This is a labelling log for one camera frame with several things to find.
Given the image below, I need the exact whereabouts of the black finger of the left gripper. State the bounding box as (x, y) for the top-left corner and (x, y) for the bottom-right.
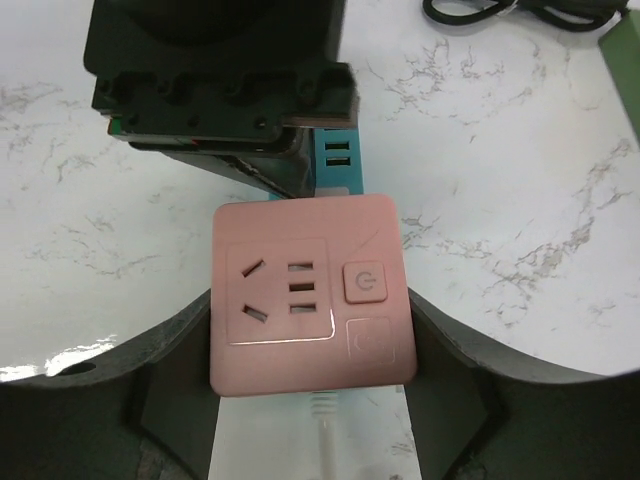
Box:
(164, 128), (316, 198)

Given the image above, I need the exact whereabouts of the teal power strip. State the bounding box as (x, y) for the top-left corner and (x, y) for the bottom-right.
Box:
(264, 124), (366, 199)

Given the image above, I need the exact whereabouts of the pink cube socket adapter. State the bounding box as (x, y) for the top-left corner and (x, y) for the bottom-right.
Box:
(210, 194), (418, 397)

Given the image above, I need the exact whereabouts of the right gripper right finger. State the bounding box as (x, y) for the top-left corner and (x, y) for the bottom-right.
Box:
(405, 292), (639, 479)

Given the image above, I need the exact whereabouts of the black power cable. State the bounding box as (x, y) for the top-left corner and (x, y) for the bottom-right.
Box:
(422, 0), (636, 31)

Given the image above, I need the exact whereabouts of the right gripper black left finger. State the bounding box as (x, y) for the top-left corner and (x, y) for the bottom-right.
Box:
(1, 292), (220, 479)

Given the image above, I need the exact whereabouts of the white coiled cable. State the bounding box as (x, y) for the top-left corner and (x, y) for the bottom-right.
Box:
(307, 389), (346, 480)

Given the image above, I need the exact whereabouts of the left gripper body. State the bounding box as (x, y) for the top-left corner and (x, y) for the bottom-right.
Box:
(84, 1), (358, 150)

